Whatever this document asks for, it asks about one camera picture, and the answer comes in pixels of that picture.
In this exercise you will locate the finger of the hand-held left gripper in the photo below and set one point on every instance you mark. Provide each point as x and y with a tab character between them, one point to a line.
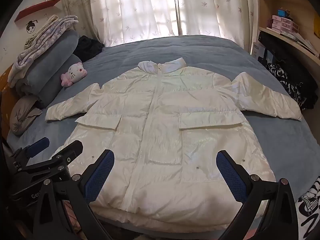
73	148
38	145

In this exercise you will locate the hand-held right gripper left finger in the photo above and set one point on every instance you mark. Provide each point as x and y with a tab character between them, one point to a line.
100	177

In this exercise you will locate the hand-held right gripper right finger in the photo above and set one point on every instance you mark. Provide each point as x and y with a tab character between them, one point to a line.
231	177

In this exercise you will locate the white puffer jacket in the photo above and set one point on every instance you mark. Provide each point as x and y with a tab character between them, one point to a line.
160	130

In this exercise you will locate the grey-beige pillow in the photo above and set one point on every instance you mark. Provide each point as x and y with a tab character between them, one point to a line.
21	115

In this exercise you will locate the folded blue-grey blanket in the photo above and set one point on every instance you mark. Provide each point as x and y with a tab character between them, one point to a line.
53	85

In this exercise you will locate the wooden headboard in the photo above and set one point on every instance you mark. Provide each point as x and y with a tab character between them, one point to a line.
5	87

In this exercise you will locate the pink white cat plush toy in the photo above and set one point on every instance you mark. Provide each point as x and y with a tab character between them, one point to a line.
75	72

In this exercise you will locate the black white printed fabric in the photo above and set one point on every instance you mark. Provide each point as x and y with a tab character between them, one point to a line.
310	205

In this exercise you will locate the stacked grey pillows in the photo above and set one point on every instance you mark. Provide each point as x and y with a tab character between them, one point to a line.
57	47

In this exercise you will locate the black knitted cloth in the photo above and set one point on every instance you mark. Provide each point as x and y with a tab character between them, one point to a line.
87	47

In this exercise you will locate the black white patterned cloth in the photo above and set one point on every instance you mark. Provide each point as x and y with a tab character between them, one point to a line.
287	85

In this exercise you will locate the floral folded blanket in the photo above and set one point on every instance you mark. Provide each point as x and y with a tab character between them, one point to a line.
50	33

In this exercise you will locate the beige folded cloth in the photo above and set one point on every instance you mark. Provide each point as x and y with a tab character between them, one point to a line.
43	26

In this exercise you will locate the blue-grey bed blanket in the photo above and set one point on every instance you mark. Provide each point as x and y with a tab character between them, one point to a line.
205	52

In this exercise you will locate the white blue cardboard box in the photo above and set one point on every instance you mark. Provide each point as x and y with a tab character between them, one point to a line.
260	48

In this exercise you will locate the long black bag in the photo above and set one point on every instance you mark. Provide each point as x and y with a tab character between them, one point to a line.
277	45

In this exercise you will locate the white leaf-print curtain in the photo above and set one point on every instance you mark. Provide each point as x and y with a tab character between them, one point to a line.
212	7
125	10

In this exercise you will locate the papers on shelf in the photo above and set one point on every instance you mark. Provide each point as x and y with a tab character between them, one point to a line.
303	42

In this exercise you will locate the stack of pink drawer boxes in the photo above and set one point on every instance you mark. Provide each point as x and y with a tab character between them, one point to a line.
282	23

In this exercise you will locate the blue gadget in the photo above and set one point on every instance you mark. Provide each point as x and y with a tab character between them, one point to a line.
281	13

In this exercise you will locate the wooden bookshelf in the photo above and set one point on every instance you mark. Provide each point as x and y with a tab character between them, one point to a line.
295	5

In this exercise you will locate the cartoon face wall sticker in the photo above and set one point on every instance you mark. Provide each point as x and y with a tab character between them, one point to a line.
32	27

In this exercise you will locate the red wall shelf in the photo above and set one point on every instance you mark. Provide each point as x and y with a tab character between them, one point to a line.
37	7

